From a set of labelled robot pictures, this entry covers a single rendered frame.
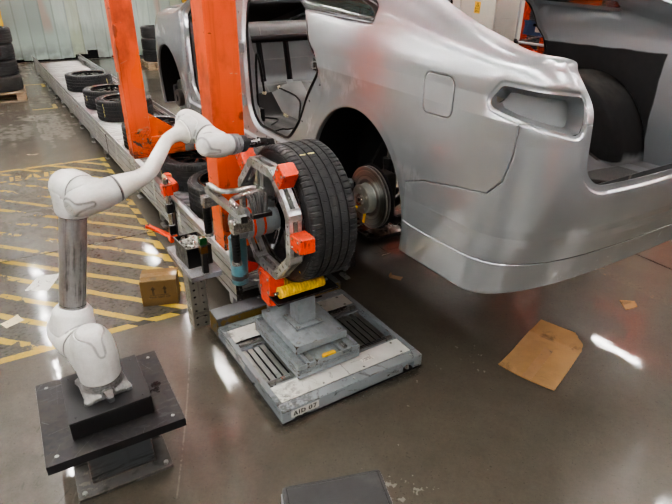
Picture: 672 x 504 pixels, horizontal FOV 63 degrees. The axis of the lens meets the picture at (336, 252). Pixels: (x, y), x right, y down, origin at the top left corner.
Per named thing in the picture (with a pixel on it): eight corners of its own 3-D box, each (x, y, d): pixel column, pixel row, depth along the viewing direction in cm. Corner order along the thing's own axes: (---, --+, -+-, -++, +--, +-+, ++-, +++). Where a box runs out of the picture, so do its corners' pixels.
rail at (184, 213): (249, 290, 326) (247, 258, 316) (235, 294, 322) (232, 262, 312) (141, 175, 512) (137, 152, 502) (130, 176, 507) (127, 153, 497)
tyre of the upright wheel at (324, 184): (377, 244, 233) (322, 110, 245) (330, 258, 221) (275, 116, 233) (320, 286, 289) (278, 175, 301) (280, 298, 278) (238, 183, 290)
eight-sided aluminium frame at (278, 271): (304, 292, 247) (301, 177, 222) (291, 296, 243) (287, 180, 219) (253, 246, 288) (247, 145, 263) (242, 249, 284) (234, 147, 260)
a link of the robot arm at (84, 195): (116, 176, 193) (98, 167, 201) (67, 196, 183) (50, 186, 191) (127, 208, 200) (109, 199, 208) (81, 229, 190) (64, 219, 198)
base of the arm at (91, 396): (88, 414, 205) (84, 403, 202) (74, 382, 221) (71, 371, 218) (136, 394, 214) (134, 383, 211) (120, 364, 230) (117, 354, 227)
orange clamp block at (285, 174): (294, 187, 232) (300, 174, 225) (278, 190, 229) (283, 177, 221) (287, 174, 235) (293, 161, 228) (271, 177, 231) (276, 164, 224)
